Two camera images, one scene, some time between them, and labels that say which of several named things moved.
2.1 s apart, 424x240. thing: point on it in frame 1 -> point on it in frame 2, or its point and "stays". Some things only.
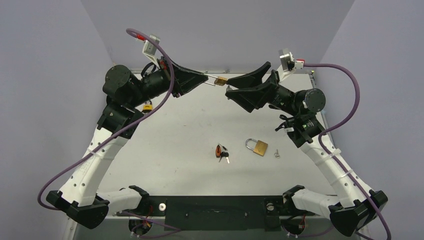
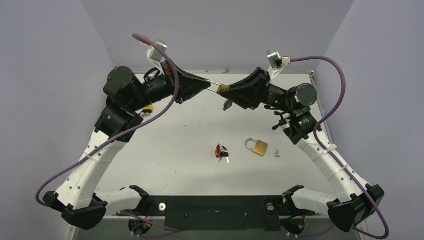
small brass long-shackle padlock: x=220 y=80 -> x=222 y=87
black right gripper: x=271 y=91 stays
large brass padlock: x=260 y=147 stays
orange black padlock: x=218 y=151 stays
